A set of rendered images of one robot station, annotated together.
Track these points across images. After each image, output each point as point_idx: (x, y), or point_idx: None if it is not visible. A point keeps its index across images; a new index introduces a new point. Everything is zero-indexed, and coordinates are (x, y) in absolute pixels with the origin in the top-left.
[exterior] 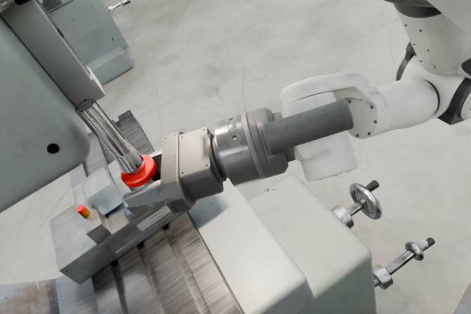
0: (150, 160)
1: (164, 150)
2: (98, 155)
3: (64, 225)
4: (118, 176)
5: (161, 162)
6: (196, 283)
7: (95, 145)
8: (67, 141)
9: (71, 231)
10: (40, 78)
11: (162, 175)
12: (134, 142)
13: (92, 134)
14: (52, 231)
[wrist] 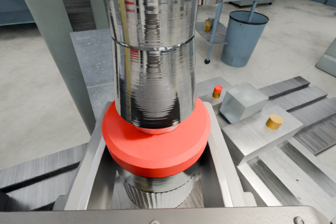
0: (172, 155)
1: (209, 222)
2: (297, 101)
3: (214, 85)
4: (263, 116)
5: (134, 209)
6: None
7: (309, 97)
8: None
9: (208, 90)
10: None
11: (45, 219)
12: (324, 130)
13: (321, 93)
14: (210, 79)
